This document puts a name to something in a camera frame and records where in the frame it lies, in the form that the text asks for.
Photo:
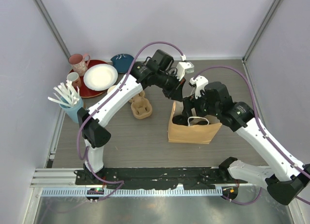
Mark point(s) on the tall pink floral mug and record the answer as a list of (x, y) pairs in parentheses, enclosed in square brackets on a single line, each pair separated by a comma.
[(79, 63)]

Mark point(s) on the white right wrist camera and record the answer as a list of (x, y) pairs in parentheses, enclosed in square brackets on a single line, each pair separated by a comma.
[(198, 83)]

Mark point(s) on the light blue holder cup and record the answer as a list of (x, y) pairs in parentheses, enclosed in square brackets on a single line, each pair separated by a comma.
[(72, 111)]

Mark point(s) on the brown paper bag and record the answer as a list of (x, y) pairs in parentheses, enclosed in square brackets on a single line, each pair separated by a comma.
[(192, 133)]

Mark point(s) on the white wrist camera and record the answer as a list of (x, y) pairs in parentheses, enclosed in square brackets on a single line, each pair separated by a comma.
[(198, 83), (184, 67)]

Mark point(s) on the aluminium rail frame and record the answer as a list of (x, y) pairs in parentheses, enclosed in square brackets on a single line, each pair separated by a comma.
[(61, 182)]

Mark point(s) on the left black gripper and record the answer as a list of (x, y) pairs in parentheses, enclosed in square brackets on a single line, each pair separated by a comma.
[(176, 93)]

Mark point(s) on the small pink floral mug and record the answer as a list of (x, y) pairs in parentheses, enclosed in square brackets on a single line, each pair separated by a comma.
[(74, 78)]

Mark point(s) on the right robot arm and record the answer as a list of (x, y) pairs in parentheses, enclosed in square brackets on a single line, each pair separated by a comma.
[(284, 177)]

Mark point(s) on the brown pulp cup carrier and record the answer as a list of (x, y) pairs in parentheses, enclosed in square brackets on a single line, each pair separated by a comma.
[(140, 106)]

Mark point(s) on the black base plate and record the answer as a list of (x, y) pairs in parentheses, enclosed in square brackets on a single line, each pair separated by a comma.
[(158, 178)]

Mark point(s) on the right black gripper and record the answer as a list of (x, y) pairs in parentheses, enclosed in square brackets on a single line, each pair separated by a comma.
[(190, 102)]

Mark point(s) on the stacked brown paper cups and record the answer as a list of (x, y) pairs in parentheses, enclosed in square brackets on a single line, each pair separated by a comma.
[(111, 89)]

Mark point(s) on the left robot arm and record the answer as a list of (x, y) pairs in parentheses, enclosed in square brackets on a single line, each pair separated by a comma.
[(92, 122)]

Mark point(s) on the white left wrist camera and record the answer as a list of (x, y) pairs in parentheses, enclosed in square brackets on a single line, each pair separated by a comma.
[(184, 67)]

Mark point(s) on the white paper plate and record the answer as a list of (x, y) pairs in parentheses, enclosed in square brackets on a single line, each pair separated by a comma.
[(100, 77)]

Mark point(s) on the black coffee lid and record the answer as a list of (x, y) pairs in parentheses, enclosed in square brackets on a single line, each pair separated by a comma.
[(203, 122), (180, 120)]

